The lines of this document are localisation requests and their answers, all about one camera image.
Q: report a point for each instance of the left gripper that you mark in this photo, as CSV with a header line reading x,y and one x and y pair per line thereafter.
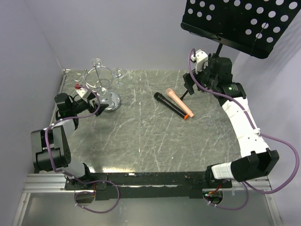
x,y
94,109

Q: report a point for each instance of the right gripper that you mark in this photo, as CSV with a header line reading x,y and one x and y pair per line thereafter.
x,y
208,69

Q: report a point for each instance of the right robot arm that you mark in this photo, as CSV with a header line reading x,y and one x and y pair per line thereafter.
x,y
257,160

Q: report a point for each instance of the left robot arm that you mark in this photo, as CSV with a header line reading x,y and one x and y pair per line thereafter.
x,y
50,148

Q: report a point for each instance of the chrome wine glass rack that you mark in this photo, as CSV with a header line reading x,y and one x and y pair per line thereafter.
x,y
98,77

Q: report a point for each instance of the pink microphone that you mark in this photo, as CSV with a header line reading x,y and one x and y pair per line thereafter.
x,y
179,102

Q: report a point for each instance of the black microphone orange end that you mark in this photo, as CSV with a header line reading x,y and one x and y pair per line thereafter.
x,y
159,97

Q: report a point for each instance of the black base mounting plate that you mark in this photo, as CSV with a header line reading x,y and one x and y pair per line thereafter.
x,y
107,186

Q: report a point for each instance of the black perforated music stand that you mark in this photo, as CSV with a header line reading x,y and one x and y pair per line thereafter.
x,y
253,27

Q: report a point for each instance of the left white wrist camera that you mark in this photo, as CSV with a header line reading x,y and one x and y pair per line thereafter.
x,y
82,92

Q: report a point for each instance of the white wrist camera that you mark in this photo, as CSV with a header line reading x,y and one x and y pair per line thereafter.
x,y
199,57
82,92

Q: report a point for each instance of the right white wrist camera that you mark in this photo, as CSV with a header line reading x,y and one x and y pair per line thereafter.
x,y
199,57

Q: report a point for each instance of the aluminium frame rail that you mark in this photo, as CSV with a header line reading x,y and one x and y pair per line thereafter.
x,y
54,183

